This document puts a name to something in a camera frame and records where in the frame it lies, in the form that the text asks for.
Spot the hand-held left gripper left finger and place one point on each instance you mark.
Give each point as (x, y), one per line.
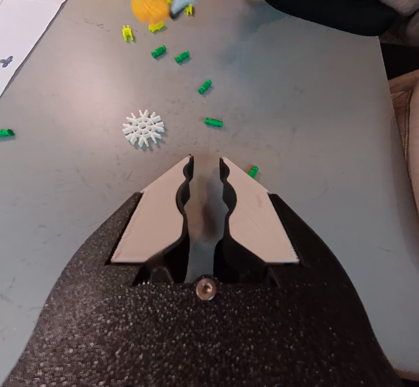
(154, 223)

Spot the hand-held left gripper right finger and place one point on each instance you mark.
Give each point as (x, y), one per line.
(258, 226)

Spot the yellow half-round connector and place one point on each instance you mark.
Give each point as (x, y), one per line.
(149, 8)

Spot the small green rod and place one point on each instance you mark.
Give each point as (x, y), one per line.
(182, 57)
(213, 122)
(6, 133)
(205, 86)
(253, 170)
(159, 51)

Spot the white snowflake connector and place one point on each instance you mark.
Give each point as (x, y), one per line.
(139, 125)

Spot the grey desk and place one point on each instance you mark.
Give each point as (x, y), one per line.
(294, 131)

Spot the folded paper instruction sheet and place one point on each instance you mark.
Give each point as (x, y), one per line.
(26, 16)

